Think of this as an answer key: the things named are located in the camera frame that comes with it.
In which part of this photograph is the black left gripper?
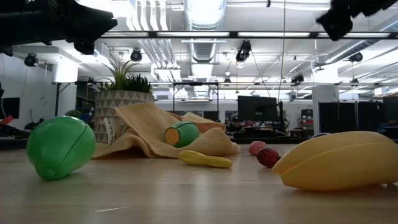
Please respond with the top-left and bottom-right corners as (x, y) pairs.
(0, 0), (118, 57)

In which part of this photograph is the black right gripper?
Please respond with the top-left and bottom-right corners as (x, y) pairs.
(315, 0), (398, 42)

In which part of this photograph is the large green toy fruit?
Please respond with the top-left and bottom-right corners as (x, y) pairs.
(26, 115), (96, 181)

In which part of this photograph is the large yellow toy banana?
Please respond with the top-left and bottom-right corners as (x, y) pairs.
(272, 131), (398, 192)

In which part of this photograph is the small green toy fruit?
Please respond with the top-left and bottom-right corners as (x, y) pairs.
(164, 121), (200, 148)

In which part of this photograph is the pink toy fruit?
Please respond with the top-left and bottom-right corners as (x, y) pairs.
(248, 141), (267, 156)

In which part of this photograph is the dark red toy berry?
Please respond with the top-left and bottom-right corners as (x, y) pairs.
(256, 147), (280, 169)

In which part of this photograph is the slim yellow toy banana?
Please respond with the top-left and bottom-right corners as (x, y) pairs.
(178, 149), (233, 169)

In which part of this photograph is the green lettuce toy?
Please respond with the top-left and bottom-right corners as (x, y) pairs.
(94, 58), (155, 144)

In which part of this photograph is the white building column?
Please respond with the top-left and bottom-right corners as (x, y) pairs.
(312, 65), (340, 135)

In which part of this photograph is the black office partition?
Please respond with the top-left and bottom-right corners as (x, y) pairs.
(318, 100), (384, 135)

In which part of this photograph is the large orange cloth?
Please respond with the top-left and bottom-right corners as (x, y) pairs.
(92, 102), (241, 159)

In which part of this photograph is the black computer monitor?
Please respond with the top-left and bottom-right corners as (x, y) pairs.
(238, 95), (278, 123)
(0, 96), (21, 120)

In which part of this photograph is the thin hanging cable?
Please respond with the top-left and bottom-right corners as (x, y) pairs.
(277, 0), (287, 102)

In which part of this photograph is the black metal rig frame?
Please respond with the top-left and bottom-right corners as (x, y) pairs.
(99, 30), (398, 40)

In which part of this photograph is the silver ventilation duct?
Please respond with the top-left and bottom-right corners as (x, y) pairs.
(183, 0), (228, 63)

